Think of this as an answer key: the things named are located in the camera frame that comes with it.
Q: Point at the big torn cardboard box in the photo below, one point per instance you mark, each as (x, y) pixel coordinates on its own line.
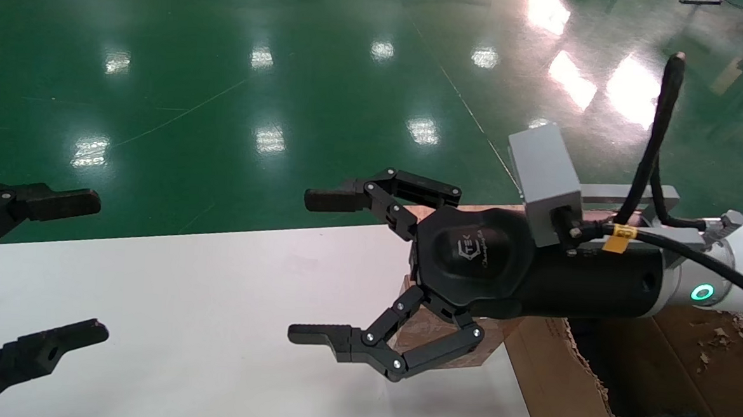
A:
(553, 383)

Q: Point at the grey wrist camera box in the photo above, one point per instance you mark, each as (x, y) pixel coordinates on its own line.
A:
(545, 179)

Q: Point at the light wooden board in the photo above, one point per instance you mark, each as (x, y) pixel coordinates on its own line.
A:
(423, 212)

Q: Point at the brown wooden block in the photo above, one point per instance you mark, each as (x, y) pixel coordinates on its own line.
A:
(432, 331)

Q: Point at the grey table foot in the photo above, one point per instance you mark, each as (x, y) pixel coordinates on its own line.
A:
(700, 0)

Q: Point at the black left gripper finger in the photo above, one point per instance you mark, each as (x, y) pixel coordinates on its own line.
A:
(40, 350)
(35, 203)

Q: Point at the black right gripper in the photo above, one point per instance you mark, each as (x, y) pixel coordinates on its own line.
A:
(470, 258)

